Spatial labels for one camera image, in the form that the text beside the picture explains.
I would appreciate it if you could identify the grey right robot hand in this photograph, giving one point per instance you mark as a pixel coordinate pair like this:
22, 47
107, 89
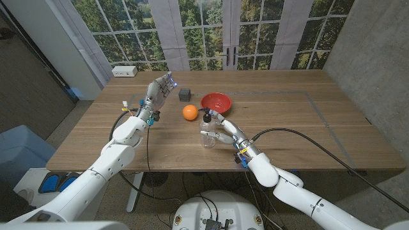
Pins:
238, 135

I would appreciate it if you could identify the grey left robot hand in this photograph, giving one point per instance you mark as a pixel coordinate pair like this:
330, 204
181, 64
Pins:
156, 94

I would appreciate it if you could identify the clear pump dispenser bottle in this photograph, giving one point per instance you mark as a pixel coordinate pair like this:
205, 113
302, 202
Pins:
207, 126

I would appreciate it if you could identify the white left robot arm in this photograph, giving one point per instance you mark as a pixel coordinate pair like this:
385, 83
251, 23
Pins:
96, 175

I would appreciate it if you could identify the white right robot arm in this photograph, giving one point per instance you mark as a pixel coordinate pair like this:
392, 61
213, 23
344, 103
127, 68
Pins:
294, 195

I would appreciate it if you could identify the dark grey block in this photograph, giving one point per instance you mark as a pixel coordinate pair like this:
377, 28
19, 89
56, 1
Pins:
184, 95

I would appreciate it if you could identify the orange fruit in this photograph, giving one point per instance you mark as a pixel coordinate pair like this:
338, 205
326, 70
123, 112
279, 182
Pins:
190, 112

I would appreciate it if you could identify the white power strip box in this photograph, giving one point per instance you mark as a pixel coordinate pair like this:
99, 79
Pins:
124, 71

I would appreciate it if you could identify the red bowl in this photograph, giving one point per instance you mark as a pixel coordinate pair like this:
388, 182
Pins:
216, 101

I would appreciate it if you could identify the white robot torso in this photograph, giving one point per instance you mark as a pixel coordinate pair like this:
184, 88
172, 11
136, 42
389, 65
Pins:
217, 207

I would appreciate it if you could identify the black round floor fan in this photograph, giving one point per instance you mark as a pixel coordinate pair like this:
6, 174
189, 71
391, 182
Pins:
155, 179

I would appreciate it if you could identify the white table leg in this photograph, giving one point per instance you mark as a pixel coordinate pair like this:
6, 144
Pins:
134, 191

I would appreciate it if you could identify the blue foot pedal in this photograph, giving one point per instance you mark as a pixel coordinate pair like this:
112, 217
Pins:
49, 183
68, 182

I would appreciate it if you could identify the blue storage bin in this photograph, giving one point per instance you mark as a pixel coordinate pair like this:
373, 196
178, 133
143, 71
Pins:
22, 153

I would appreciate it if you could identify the white floor platform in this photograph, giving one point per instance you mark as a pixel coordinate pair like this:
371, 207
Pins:
28, 185

